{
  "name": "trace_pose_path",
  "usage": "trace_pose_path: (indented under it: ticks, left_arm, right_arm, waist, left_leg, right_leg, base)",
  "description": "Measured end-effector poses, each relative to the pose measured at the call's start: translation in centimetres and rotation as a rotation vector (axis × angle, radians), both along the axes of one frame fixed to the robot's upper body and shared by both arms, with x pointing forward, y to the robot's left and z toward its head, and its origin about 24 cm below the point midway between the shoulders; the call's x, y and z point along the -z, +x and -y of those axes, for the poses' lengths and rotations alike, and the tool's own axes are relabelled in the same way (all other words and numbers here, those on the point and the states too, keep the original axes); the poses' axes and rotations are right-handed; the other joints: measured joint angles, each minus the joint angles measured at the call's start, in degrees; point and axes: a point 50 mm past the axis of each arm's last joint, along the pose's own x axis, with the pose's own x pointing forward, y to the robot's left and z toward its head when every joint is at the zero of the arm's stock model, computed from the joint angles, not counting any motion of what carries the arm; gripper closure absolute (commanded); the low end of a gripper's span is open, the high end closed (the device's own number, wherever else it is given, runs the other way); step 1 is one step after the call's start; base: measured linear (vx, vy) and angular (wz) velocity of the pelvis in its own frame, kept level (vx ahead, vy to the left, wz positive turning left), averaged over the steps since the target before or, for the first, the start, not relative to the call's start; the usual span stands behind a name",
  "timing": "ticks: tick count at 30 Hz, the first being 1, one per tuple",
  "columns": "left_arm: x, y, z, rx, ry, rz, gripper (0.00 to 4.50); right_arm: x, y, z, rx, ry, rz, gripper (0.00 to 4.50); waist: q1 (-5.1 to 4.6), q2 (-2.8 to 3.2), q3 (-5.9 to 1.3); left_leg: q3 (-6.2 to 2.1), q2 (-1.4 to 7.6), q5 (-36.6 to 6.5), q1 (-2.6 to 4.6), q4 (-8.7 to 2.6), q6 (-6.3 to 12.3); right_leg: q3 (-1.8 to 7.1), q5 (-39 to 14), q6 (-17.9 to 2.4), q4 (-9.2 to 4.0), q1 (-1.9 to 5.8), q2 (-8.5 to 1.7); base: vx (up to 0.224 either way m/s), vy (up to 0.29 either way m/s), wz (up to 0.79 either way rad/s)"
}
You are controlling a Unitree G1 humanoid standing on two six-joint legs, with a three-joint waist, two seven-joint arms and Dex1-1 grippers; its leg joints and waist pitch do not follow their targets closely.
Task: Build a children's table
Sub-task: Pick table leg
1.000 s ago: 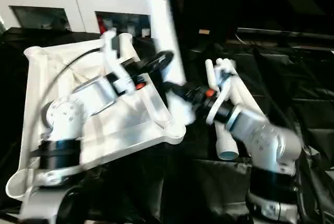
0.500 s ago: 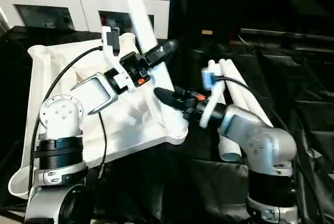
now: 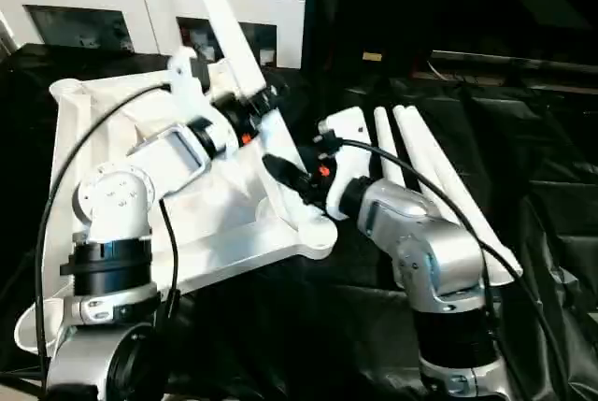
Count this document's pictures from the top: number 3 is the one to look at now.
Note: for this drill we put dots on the white plastic table top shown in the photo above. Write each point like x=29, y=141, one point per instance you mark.
x=219, y=214

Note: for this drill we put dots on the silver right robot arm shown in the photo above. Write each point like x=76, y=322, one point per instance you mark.
x=420, y=242

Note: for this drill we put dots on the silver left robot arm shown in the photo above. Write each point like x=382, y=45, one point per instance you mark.
x=117, y=195

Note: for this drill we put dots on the small tan label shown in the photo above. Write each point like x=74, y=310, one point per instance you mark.
x=372, y=56

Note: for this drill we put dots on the black mat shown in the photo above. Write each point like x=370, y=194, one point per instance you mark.
x=537, y=148

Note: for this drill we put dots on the long dark bar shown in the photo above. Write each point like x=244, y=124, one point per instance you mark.
x=514, y=62

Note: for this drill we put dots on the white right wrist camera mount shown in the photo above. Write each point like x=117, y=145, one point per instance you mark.
x=352, y=139

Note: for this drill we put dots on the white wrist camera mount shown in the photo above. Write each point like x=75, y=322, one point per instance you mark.
x=187, y=88
x=352, y=139

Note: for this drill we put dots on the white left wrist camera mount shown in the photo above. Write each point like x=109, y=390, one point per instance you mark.
x=187, y=88

